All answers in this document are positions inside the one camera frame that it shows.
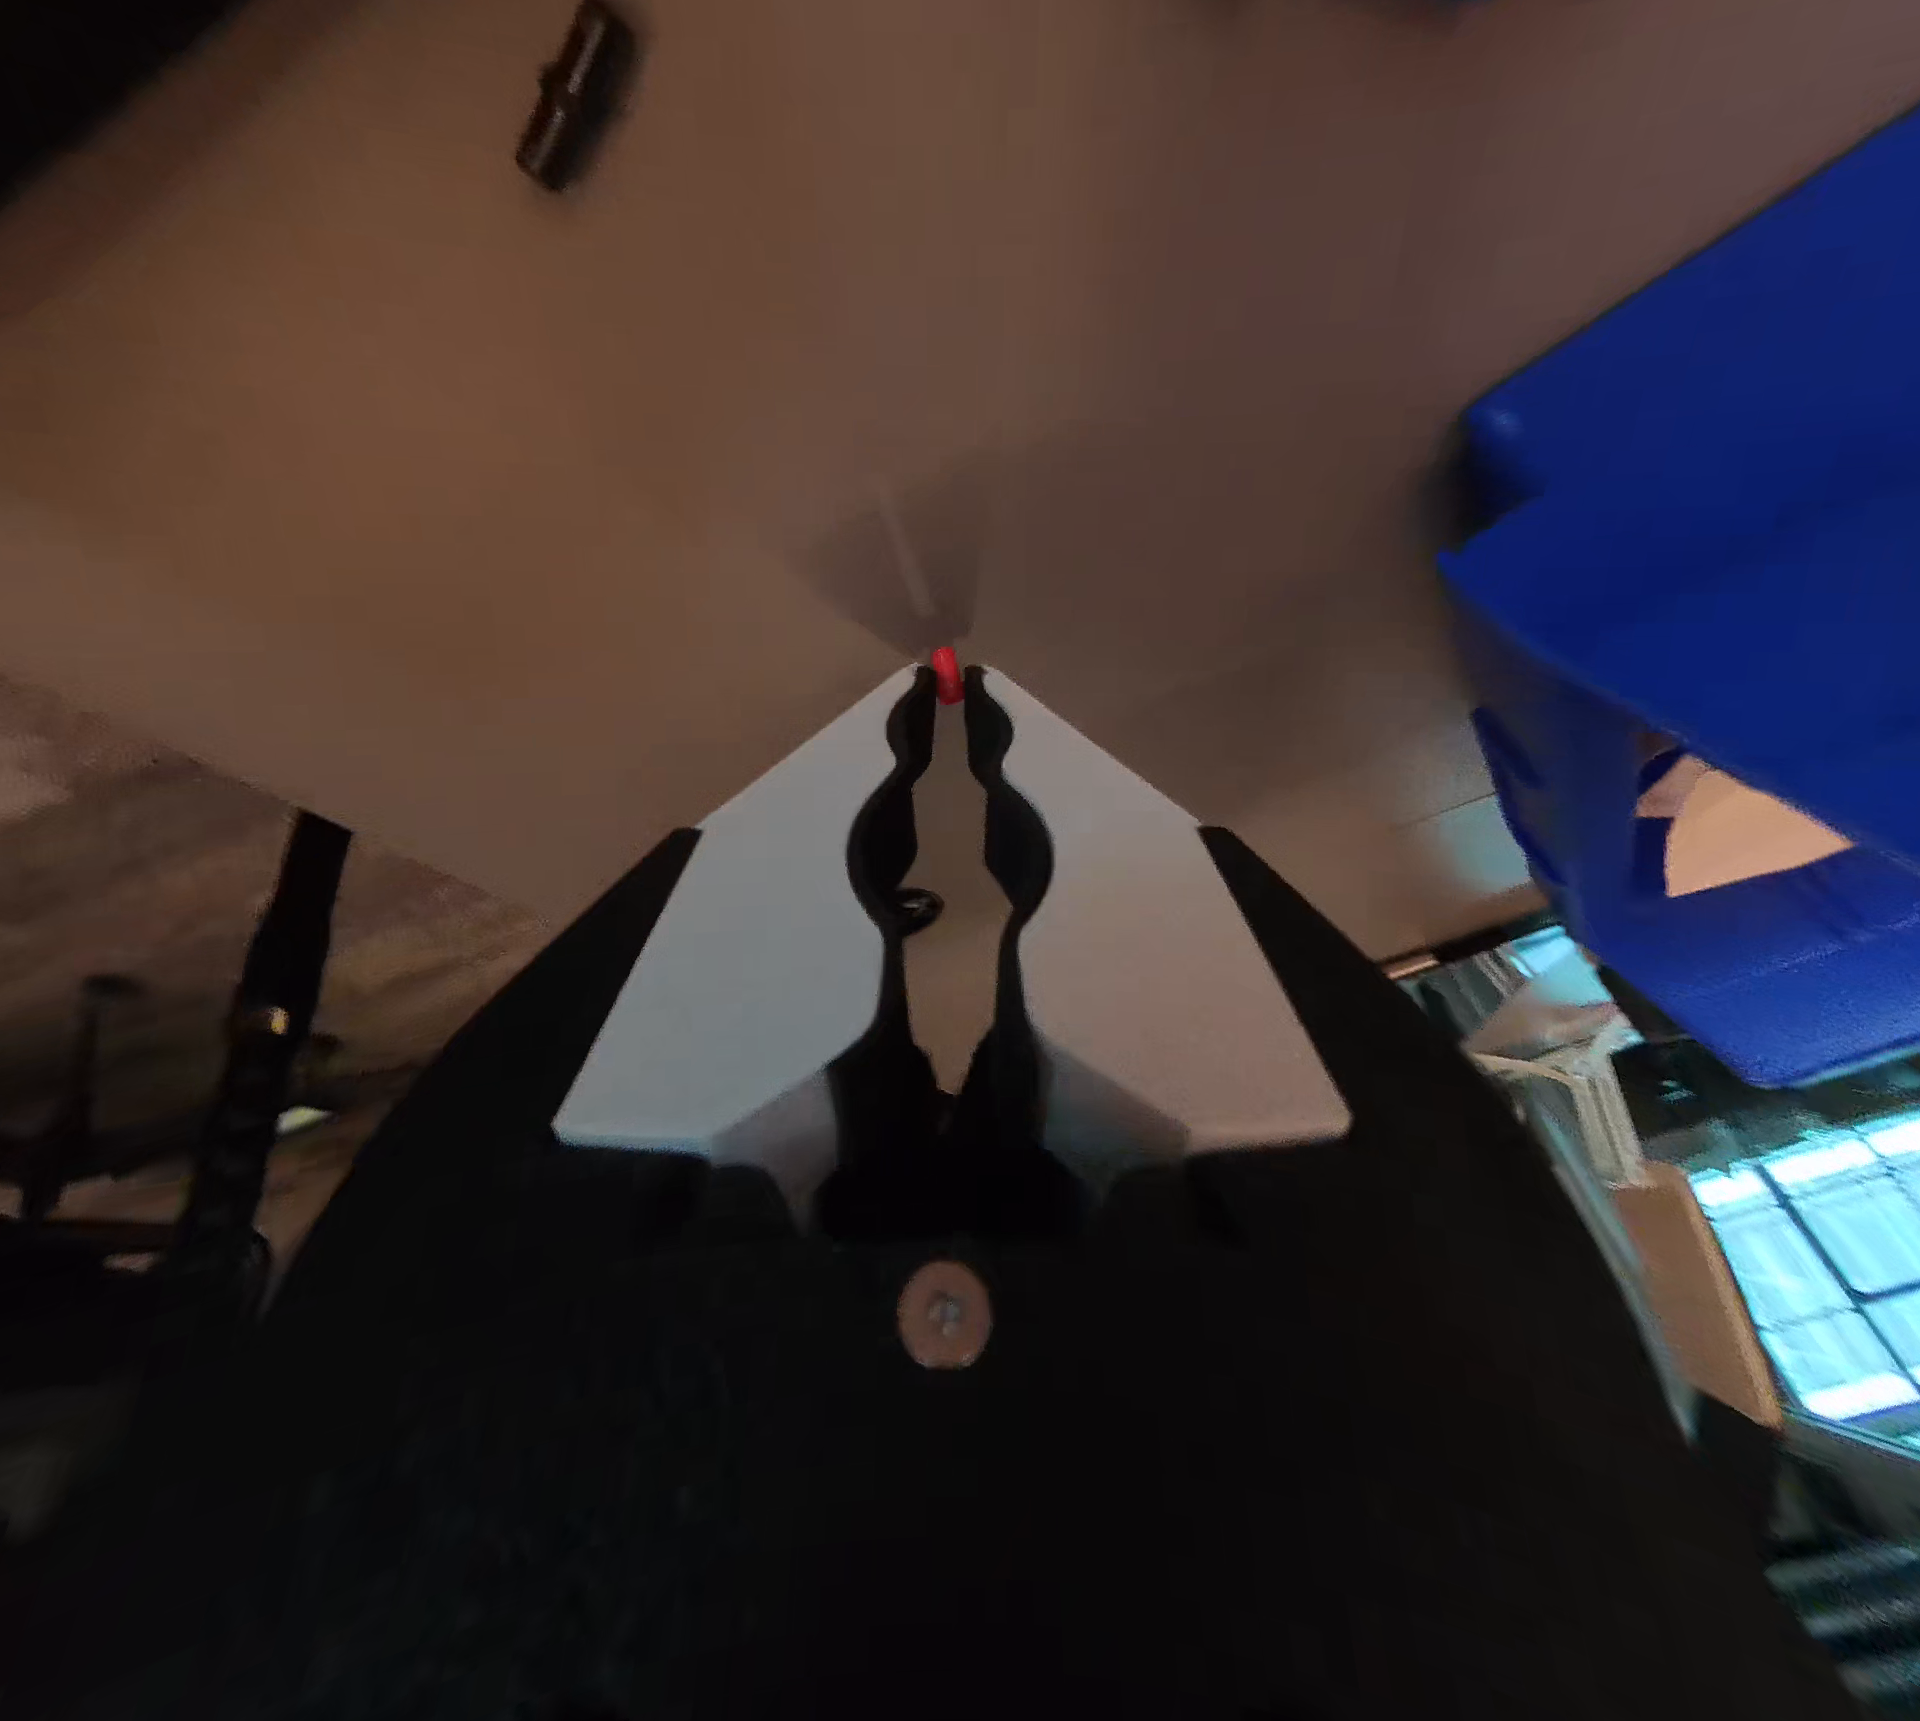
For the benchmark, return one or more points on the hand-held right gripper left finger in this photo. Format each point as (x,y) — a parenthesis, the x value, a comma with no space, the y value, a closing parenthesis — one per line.
(720,970)

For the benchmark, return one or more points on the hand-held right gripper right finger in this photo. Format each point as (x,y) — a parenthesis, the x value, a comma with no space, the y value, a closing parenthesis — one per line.
(1170,970)

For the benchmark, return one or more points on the red lego pin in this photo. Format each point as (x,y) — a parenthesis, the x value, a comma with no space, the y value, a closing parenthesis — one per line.
(944,679)

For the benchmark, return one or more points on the black lego pin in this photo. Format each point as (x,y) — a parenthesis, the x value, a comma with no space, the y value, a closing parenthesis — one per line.
(579,94)

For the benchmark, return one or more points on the blue plastic bin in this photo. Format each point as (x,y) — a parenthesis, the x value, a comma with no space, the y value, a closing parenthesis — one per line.
(1725,476)

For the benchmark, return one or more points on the dark metal frame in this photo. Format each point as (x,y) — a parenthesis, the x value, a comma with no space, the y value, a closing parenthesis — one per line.
(293,911)

